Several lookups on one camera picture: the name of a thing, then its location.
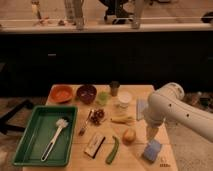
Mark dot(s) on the white black eraser block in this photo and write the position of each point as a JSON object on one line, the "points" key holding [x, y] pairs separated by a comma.
{"points": [[94, 144]]}

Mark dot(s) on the white dish brush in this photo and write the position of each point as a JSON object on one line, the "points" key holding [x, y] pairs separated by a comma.
{"points": [[61, 124]]}

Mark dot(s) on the green plastic tray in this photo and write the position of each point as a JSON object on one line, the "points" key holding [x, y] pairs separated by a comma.
{"points": [[39, 131]]}

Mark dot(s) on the white plastic cup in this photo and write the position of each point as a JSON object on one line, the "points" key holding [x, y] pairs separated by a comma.
{"points": [[124, 99]]}

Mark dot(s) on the dark purple bowl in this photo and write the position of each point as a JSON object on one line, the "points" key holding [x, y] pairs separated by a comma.
{"points": [[86, 93]]}

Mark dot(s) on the green cucumber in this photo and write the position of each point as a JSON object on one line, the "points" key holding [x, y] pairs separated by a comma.
{"points": [[113, 152]]}

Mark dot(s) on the light green cup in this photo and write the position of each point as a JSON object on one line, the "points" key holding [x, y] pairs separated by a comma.
{"points": [[102, 98]]}

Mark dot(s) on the light blue folded cloth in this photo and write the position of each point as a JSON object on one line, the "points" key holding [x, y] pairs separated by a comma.
{"points": [[140, 107]]}

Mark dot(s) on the orange bowl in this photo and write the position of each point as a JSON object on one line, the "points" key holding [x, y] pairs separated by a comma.
{"points": [[61, 94]]}

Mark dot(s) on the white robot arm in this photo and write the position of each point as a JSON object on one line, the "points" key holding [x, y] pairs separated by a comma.
{"points": [[167, 102]]}

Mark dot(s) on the blue sponge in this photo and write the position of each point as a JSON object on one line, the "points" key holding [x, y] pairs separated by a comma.
{"points": [[152, 150]]}

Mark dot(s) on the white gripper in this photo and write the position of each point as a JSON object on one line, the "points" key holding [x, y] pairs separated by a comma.
{"points": [[151, 131]]}

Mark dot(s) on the metal fork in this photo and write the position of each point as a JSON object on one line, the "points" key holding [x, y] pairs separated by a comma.
{"points": [[83, 128]]}

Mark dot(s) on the small metal cup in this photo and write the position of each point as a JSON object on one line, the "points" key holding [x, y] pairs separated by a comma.
{"points": [[114, 87]]}

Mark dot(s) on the yellow banana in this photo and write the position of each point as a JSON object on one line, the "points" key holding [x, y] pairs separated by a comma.
{"points": [[123, 119]]}

